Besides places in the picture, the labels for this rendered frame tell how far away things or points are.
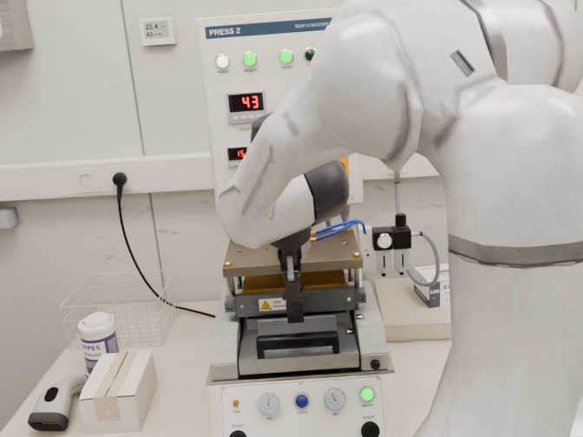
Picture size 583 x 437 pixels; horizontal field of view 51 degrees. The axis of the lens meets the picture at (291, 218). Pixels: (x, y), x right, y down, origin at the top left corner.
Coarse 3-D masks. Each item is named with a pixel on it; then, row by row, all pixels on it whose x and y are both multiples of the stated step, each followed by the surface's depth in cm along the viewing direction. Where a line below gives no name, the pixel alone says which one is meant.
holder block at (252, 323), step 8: (312, 312) 122; (320, 312) 121; (328, 312) 121; (336, 312) 121; (344, 312) 121; (248, 320) 121; (256, 320) 121; (336, 320) 121; (344, 320) 121; (248, 328) 121; (256, 328) 121
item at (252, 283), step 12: (252, 276) 125; (264, 276) 125; (276, 276) 124; (300, 276) 123; (312, 276) 123; (324, 276) 123; (336, 276) 122; (252, 288) 119; (264, 288) 119; (276, 288) 119; (312, 288) 119
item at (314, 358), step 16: (272, 320) 116; (304, 320) 116; (320, 320) 116; (256, 336) 119; (352, 336) 116; (240, 352) 114; (256, 352) 113; (272, 352) 113; (288, 352) 113; (304, 352) 112; (320, 352) 112; (352, 352) 111; (240, 368) 111; (256, 368) 111; (272, 368) 111; (288, 368) 112; (304, 368) 112; (320, 368) 112; (336, 368) 112
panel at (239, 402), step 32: (256, 384) 112; (288, 384) 112; (320, 384) 112; (352, 384) 112; (224, 416) 111; (256, 416) 111; (288, 416) 111; (320, 416) 111; (352, 416) 111; (384, 416) 111
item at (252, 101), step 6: (234, 96) 128; (240, 96) 128; (246, 96) 128; (252, 96) 128; (258, 96) 128; (234, 102) 128; (240, 102) 128; (246, 102) 128; (252, 102) 128; (258, 102) 128; (234, 108) 128; (240, 108) 128; (246, 108) 128; (252, 108) 128; (258, 108) 128
